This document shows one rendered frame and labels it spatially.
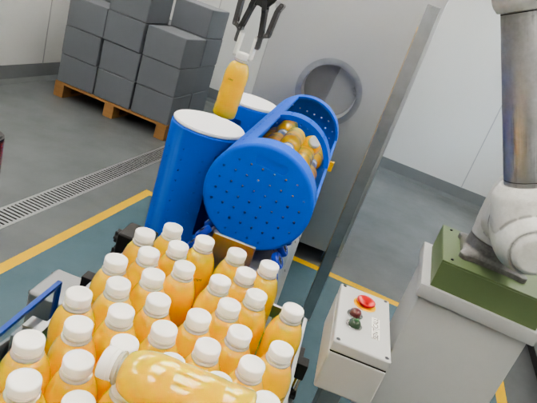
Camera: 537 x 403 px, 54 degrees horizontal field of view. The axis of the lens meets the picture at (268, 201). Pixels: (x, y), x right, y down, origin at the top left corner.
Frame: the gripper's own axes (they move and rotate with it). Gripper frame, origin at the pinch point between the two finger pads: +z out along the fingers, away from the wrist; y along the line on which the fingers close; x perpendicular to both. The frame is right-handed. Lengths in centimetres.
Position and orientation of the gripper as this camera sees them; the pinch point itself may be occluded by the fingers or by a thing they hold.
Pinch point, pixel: (246, 45)
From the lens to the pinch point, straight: 152.3
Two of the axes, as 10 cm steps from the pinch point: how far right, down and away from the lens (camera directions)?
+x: -2.5, 3.1, -9.2
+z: -3.4, 8.6, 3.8
